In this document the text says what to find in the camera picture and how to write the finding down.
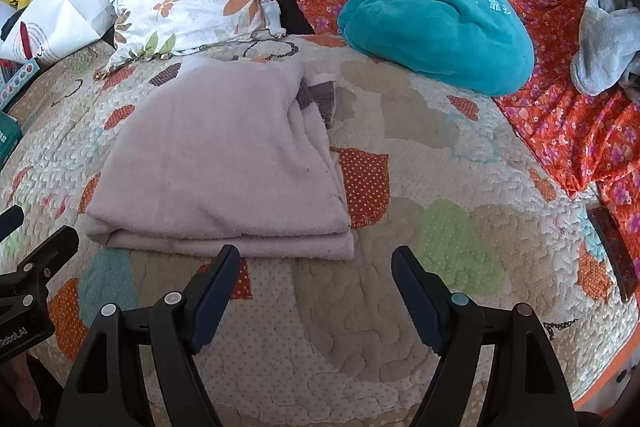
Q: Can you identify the light grey towel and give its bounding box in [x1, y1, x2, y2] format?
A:
[570, 0, 640, 96]

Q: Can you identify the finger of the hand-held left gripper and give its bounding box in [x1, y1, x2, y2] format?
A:
[0, 205, 24, 239]
[0, 225, 80, 288]

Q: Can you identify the patchwork quilt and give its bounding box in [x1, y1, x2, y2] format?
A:
[0, 32, 640, 413]

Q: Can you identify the pale pink garment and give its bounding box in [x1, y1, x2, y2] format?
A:
[85, 56, 356, 262]

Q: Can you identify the green box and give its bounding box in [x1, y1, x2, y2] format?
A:
[0, 111, 23, 170]

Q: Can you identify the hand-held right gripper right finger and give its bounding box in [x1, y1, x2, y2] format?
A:
[391, 246, 576, 427]

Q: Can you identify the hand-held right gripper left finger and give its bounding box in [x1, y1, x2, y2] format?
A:
[55, 244, 242, 427]

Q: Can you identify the white paper bag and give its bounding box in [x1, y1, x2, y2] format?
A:
[0, 0, 117, 68]

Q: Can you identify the teal plush pillow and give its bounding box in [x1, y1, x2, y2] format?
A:
[336, 0, 535, 96]

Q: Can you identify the colourful dotted box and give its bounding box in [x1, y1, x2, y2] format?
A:
[0, 58, 40, 112]

